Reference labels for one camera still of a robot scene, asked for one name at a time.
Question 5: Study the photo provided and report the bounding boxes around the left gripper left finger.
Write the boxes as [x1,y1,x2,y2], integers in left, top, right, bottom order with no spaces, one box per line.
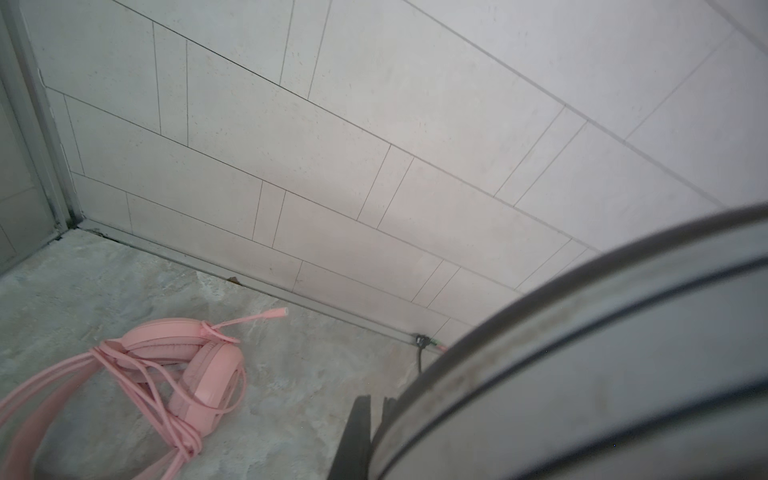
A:
[327,395,371,480]

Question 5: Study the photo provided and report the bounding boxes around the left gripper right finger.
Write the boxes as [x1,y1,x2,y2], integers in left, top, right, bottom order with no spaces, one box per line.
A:
[381,397,397,425]

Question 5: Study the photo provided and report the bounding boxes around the pink headphones with cable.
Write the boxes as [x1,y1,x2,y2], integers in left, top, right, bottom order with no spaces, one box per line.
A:
[0,307,290,480]

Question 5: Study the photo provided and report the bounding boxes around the white black headphones with cable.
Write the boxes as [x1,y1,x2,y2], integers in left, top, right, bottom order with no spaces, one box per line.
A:
[368,204,767,479]

